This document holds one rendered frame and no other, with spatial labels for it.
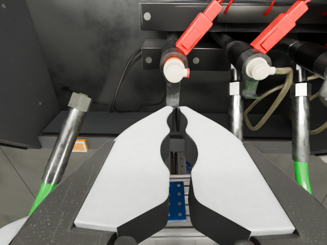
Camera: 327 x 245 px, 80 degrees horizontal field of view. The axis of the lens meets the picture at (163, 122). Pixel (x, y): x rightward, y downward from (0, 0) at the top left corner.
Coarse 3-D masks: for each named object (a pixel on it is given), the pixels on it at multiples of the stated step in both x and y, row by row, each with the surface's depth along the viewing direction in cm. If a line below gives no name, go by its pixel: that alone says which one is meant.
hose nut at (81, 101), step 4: (72, 96) 20; (76, 96) 20; (80, 96) 20; (84, 96) 20; (72, 100) 20; (76, 100) 20; (80, 100) 20; (84, 100) 20; (88, 100) 20; (92, 100) 22; (68, 104) 20; (72, 104) 20; (76, 104) 20; (80, 104) 20; (84, 104) 20; (88, 104) 20; (76, 108) 20; (80, 108) 20; (84, 108) 20; (88, 108) 21
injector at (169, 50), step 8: (168, 32) 33; (176, 32) 34; (168, 40) 27; (176, 40) 24; (168, 48) 20; (176, 48) 20; (168, 56) 19; (176, 56) 20; (184, 56) 19; (160, 64) 19; (184, 64) 19
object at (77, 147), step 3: (75, 144) 45; (78, 144) 45; (81, 144) 45; (75, 147) 46; (78, 147) 46; (81, 147) 46; (87, 147) 47; (75, 150) 46; (78, 150) 46; (81, 150) 46; (84, 150) 46
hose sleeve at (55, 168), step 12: (72, 108) 20; (72, 120) 20; (60, 132) 20; (72, 132) 20; (60, 144) 20; (72, 144) 20; (60, 156) 20; (48, 168) 20; (60, 168) 20; (48, 180) 19; (60, 180) 20
